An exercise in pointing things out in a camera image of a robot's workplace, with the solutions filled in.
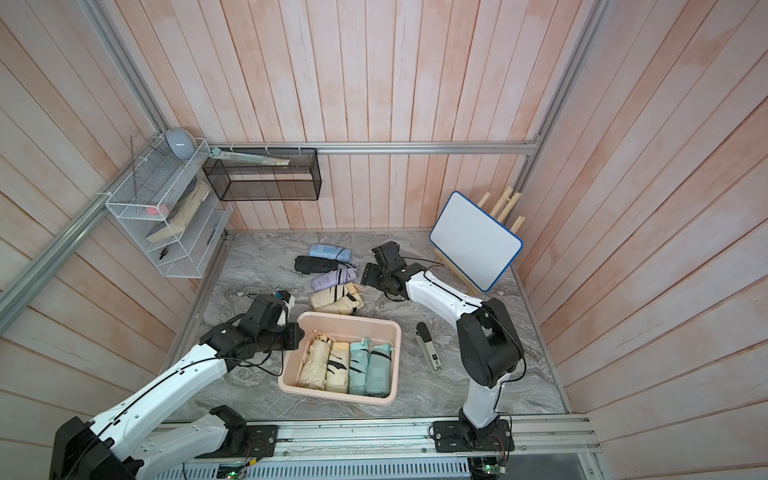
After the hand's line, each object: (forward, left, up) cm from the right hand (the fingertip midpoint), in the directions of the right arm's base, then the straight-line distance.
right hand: (371, 276), depth 92 cm
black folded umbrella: (+11, +22, -8) cm, 26 cm away
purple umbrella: (+5, +12, -7) cm, 15 cm away
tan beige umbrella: (-6, +7, -6) cm, 11 cm away
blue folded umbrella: (+18, +17, -8) cm, 26 cm away
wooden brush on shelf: (+5, +51, +22) cm, 56 cm away
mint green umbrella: (-21, +3, -9) cm, 23 cm away
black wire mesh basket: (+36, +40, +14) cm, 55 cm away
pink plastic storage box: (-13, +9, -10) cm, 19 cm away
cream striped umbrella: (-3, +16, -8) cm, 18 cm away
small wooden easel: (+12, -38, +16) cm, 43 cm away
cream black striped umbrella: (-28, +8, -7) cm, 30 cm away
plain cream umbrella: (-27, +15, -5) cm, 31 cm away
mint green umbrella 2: (-29, -3, -5) cm, 30 cm away
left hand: (-21, +18, -1) cm, 28 cm away
